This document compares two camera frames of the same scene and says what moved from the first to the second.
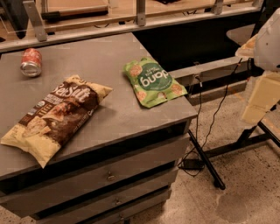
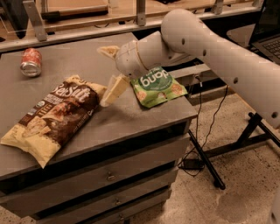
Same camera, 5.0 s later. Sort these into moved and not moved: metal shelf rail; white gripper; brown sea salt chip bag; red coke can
Moved: white gripper
Not moved: red coke can; metal shelf rail; brown sea salt chip bag
